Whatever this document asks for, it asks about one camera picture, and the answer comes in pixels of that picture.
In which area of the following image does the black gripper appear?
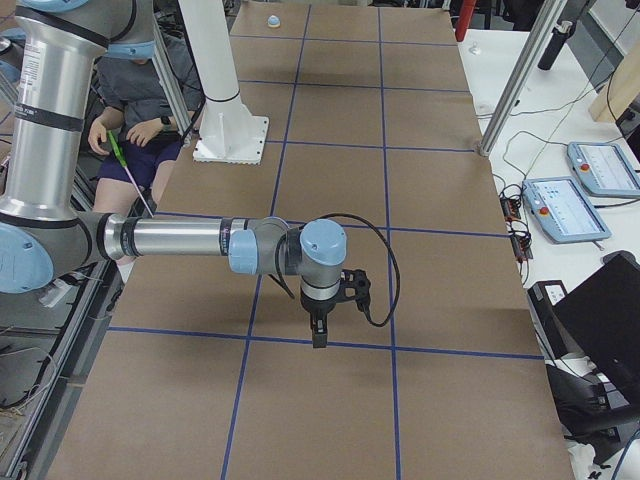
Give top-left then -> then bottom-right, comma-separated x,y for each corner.
304,294 -> 349,349

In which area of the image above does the blue and cream bell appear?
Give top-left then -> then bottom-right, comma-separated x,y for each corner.
267,15 -> 281,28

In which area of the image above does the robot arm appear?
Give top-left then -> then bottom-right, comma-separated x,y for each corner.
1,1 -> 347,348

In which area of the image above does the brown paper table cover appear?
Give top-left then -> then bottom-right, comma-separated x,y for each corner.
48,2 -> 573,479

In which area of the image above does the near teach pendant tablet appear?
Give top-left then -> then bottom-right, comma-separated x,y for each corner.
522,176 -> 612,244

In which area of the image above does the teach pendant tablet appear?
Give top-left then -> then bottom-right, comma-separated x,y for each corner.
522,176 -> 612,244
567,142 -> 639,199

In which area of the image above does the seated person grey shirt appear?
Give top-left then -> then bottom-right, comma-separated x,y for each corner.
87,34 -> 201,281

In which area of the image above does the clear plastic bag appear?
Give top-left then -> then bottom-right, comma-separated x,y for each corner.
468,42 -> 482,55

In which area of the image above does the far teach pendant tablet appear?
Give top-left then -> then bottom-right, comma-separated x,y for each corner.
567,142 -> 639,199

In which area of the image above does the red cylinder object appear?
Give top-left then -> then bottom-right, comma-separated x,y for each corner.
455,0 -> 477,42

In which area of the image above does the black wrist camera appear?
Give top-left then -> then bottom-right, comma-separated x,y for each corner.
339,269 -> 371,314

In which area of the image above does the black camera cable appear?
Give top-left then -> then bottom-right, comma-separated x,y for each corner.
314,213 -> 401,328

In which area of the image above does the white pedestal base plate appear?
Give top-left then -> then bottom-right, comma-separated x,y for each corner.
193,96 -> 269,165

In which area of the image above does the green handled stick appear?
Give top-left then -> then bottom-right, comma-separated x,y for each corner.
107,130 -> 154,217

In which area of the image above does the aluminium frame post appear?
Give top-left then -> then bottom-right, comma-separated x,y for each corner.
477,0 -> 567,157

